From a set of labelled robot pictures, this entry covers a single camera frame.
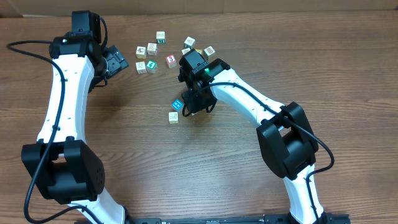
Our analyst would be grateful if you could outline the block with green R side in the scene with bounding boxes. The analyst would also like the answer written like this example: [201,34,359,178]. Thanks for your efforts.
[156,31,166,44]

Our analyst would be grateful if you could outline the red number 3 block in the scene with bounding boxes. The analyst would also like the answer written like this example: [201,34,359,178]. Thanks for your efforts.
[165,54,177,68]

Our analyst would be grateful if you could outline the white letter E block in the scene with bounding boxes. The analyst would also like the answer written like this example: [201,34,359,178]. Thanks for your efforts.
[147,43,158,55]

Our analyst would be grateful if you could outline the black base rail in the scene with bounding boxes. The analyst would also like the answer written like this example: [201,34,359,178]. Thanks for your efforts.
[126,213,351,224]

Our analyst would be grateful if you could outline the acorn picture block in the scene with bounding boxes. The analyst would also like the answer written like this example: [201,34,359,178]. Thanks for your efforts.
[136,46,147,59]

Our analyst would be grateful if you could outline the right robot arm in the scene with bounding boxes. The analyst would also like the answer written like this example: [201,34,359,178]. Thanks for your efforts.
[178,49,325,223]

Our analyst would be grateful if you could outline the green number 4 block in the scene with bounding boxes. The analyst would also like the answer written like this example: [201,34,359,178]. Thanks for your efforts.
[146,60,158,73]

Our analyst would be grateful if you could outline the white block top right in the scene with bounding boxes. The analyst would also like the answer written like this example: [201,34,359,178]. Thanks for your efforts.
[183,37,196,49]

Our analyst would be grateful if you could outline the white block red drawing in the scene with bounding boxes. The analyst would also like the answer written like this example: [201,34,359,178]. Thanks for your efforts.
[203,46,215,60]

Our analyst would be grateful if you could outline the white block brown picture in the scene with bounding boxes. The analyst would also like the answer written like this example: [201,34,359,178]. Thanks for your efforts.
[182,48,191,55]

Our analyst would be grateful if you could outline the white letter L block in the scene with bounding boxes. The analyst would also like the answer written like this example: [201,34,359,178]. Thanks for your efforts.
[169,111,178,124]

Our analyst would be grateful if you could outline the blue symbol block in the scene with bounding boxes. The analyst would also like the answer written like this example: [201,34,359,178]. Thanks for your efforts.
[171,99,184,111]

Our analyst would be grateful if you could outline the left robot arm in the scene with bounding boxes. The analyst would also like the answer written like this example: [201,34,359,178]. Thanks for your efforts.
[21,11,130,223]

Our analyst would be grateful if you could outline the white letter J block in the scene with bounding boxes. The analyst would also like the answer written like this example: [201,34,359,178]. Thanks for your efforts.
[136,61,147,74]

